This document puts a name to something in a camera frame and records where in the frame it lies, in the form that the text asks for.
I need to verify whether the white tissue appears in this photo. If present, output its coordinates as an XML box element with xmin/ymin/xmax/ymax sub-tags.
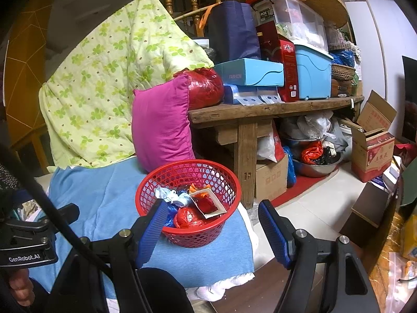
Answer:
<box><xmin>154</xmin><ymin>186</ymin><xmax>192</xmax><ymax>208</ymax></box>

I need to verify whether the orange wrapper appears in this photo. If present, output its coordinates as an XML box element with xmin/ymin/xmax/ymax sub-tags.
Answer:
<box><xmin>188</xmin><ymin>184</ymin><xmax>211</xmax><ymax>194</ymax></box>

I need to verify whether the red foil wrapper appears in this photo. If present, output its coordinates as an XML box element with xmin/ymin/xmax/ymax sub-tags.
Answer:
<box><xmin>173</xmin><ymin>206</ymin><xmax>208</xmax><ymax>229</ymax></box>

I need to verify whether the blue white flat package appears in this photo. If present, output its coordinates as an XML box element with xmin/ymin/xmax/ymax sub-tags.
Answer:
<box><xmin>223</xmin><ymin>84</ymin><xmax>283</xmax><ymax>106</ymax></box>

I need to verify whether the red gift box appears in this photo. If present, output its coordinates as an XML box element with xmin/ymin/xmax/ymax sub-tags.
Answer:
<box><xmin>256</xmin><ymin>21</ymin><xmax>299</xmax><ymax>103</ymax></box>

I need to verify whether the light blue shoe box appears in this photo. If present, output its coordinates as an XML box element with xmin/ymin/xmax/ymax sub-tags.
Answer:
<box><xmin>214</xmin><ymin>58</ymin><xmax>284</xmax><ymax>87</ymax></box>

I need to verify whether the metal basin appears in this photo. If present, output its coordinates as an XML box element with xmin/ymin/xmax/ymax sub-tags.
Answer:
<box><xmin>283</xmin><ymin>137</ymin><xmax>342</xmax><ymax>178</ymax></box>

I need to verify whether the blue and white carton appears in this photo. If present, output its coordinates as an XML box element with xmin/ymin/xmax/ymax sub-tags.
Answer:
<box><xmin>189</xmin><ymin>188</ymin><xmax>228</xmax><ymax>219</ymax></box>

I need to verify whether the person's left hand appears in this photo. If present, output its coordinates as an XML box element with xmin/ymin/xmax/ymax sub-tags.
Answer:
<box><xmin>9</xmin><ymin>268</ymin><xmax>35</xmax><ymax>307</ymax></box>

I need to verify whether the cardboard box under bench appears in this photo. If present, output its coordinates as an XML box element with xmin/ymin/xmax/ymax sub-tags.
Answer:
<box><xmin>254</xmin><ymin>155</ymin><xmax>288</xmax><ymax>203</ymax></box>

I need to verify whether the blue plastic storage bin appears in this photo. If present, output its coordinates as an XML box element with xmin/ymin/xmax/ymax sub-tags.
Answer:
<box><xmin>294</xmin><ymin>43</ymin><xmax>332</xmax><ymax>100</ymax></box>

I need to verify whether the magenta pillow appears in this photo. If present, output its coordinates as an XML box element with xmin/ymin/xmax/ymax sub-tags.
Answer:
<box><xmin>131</xmin><ymin>75</ymin><xmax>195</xmax><ymax>172</ymax></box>

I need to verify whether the wooden bench table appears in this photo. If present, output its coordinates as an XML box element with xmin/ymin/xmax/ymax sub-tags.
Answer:
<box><xmin>189</xmin><ymin>96</ymin><xmax>364</xmax><ymax>209</ymax></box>

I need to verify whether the blue foil wrapper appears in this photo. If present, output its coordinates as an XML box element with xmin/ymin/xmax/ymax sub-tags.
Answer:
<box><xmin>164</xmin><ymin>203</ymin><xmax>179</xmax><ymax>228</ymax></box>

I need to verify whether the navy blue bag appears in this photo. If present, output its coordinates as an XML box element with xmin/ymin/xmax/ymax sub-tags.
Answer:
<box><xmin>208</xmin><ymin>1</ymin><xmax>261</xmax><ymax>64</ymax></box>

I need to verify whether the red plastic bag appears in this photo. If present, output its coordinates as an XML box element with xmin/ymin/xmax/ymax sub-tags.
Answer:
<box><xmin>173</xmin><ymin>68</ymin><xmax>224</xmax><ymax>110</ymax></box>

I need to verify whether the blue towel blanket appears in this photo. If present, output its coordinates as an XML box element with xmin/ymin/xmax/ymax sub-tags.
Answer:
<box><xmin>48</xmin><ymin>158</ymin><xmax>259</xmax><ymax>300</ymax></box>

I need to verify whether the red plastic basket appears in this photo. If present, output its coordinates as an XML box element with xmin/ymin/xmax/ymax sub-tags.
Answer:
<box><xmin>135</xmin><ymin>160</ymin><xmax>241</xmax><ymax>248</ymax></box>

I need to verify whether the clear plastic storage box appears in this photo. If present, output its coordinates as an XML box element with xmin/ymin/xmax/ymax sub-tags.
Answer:
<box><xmin>252</xmin><ymin>0</ymin><xmax>329</xmax><ymax>55</ymax></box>

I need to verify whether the black cable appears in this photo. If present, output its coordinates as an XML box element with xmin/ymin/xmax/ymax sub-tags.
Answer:
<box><xmin>0</xmin><ymin>143</ymin><xmax>113</xmax><ymax>278</ymax></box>

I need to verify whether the open cardboard box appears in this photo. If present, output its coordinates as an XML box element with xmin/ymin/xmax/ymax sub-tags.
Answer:
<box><xmin>340</xmin><ymin>91</ymin><xmax>396</xmax><ymax>182</ymax></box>

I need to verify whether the green clover quilt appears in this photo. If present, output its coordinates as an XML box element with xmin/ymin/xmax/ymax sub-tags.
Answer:
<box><xmin>39</xmin><ymin>0</ymin><xmax>213</xmax><ymax>168</ymax></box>

